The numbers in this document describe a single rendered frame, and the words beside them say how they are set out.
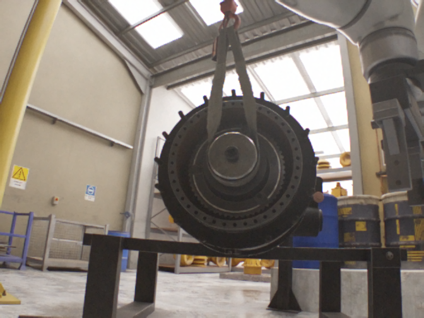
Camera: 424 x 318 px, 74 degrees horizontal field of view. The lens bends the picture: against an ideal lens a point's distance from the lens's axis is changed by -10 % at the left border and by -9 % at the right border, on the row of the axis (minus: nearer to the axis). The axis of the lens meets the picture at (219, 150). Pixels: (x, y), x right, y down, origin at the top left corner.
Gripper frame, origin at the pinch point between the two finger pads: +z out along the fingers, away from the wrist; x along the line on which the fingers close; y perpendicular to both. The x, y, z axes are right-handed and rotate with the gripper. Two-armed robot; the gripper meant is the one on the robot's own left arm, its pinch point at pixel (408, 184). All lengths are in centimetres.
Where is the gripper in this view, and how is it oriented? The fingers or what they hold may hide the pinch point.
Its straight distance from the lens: 47.0
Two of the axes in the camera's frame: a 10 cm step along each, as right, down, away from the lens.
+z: -0.6, 9.5, -3.2
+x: -6.6, -2.7, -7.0
